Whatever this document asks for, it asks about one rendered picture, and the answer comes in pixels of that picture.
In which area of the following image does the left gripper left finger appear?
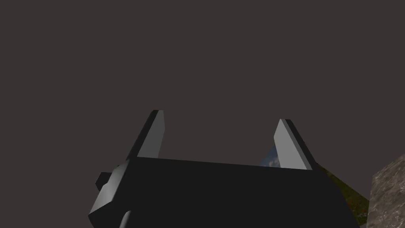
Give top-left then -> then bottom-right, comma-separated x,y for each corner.
126,109 -> 166,161

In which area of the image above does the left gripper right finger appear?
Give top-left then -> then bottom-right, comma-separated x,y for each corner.
273,118 -> 318,171

